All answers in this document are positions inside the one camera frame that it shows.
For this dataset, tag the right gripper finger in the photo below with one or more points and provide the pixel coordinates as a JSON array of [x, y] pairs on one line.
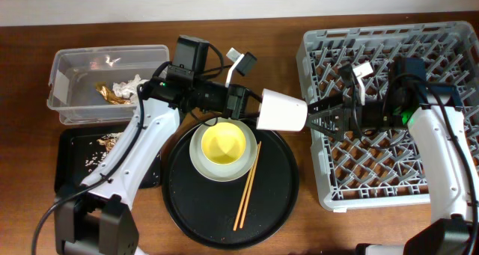
[[333, 124], [327, 105]]

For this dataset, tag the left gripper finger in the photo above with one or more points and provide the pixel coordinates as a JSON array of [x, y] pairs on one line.
[[249, 116], [255, 96]]

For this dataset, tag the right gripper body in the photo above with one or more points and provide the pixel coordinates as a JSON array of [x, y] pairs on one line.
[[373, 114]]

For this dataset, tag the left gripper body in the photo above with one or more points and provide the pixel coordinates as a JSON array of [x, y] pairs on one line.
[[231, 108]]

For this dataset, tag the pink cup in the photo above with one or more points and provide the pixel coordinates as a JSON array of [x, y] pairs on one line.
[[280, 112]]

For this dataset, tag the yellow bowl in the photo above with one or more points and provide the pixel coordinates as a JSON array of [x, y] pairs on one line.
[[223, 143]]

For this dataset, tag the large white tissue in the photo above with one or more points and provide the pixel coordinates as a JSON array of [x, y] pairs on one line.
[[128, 90]]

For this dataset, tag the food scraps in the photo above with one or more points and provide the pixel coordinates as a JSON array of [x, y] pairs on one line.
[[98, 150]]

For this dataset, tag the gold foil wrapper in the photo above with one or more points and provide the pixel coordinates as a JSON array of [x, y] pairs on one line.
[[109, 96]]

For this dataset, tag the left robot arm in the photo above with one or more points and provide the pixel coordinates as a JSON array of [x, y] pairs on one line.
[[96, 216]]

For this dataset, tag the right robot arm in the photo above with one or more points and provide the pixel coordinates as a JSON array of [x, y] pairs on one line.
[[432, 113]]

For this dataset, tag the grey dishwasher rack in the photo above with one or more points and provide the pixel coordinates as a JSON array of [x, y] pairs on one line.
[[385, 170]]

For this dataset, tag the left wooden chopstick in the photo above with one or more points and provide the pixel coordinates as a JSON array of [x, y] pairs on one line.
[[245, 191]]

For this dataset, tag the wooden chopstick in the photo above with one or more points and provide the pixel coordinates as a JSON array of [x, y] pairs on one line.
[[245, 191], [249, 190]]

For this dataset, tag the right wooden chopstick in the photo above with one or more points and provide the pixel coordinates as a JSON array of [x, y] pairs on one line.
[[249, 190]]

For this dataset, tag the round black tray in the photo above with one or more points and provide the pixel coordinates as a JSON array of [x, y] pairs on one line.
[[206, 210]]

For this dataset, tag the black rectangular tray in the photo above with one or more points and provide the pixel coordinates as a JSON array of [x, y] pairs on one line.
[[72, 151]]

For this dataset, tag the clear plastic bin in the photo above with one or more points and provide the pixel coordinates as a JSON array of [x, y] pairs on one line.
[[75, 73]]

